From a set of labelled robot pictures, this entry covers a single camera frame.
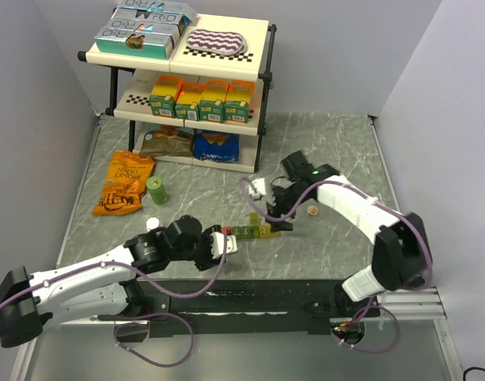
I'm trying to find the cassava chips bag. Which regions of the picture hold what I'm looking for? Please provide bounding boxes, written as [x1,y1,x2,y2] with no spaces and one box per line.
[139,125,195,156]

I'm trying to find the white capped pill bottle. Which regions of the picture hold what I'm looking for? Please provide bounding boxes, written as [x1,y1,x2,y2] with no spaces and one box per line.
[145,217,162,232]

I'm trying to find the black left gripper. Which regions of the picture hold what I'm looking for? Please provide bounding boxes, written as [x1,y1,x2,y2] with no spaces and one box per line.
[170,224,226,270]

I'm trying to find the teal RiO box front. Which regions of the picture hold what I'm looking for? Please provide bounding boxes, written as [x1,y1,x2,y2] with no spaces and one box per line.
[94,28,173,60]

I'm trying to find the green scrub daddy box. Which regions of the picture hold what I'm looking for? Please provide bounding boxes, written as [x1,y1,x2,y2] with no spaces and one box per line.
[198,79,229,123]
[224,80,255,124]
[175,83,205,121]
[148,75,183,118]

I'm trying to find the orange honey dijon chip bag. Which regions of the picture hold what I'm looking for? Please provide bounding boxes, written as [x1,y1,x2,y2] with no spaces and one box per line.
[91,150,155,217]

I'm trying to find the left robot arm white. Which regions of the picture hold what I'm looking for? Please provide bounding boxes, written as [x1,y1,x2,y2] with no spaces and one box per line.
[0,215,237,348]

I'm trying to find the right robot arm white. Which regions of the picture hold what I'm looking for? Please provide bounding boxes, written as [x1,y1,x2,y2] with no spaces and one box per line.
[248,151,432,316]

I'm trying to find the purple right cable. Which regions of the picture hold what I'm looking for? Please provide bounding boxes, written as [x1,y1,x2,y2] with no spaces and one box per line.
[238,176,433,353]

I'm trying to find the teal rio box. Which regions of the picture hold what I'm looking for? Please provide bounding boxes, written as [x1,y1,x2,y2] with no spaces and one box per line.
[117,0,198,25]
[94,28,173,60]
[106,18,186,39]

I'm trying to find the beige black shelf rack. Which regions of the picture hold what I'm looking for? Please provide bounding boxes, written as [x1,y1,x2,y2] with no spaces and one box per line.
[78,14,277,173]

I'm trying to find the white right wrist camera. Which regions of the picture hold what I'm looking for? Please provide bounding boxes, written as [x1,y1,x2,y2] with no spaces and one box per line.
[248,178,267,201]

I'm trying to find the teal RiO box middle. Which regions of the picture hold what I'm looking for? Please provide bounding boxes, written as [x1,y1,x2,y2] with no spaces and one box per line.
[106,18,186,39]

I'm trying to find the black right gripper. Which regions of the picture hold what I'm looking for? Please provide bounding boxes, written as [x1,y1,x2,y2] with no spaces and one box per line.
[265,183,311,233]

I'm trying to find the blue Doritos bag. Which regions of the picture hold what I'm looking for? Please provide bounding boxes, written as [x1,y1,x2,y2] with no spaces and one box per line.
[193,130,240,162]

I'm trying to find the green lidded jar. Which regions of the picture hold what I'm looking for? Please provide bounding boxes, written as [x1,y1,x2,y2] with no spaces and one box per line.
[146,176,168,205]

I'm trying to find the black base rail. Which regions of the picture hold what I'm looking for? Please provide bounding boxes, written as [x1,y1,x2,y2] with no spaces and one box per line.
[59,279,446,339]

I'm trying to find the gold bottle cap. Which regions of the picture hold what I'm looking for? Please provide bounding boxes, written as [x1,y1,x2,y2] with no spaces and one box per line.
[307,205,319,216]

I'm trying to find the teal RiO box back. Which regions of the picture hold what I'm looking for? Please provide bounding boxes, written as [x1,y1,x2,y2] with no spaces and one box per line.
[117,0,198,25]

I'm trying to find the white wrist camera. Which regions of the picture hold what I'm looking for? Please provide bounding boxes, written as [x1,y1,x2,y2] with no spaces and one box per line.
[210,226,238,259]
[248,178,267,201]

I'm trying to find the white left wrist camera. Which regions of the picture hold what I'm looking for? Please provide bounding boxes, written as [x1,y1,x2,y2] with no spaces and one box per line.
[210,226,238,259]

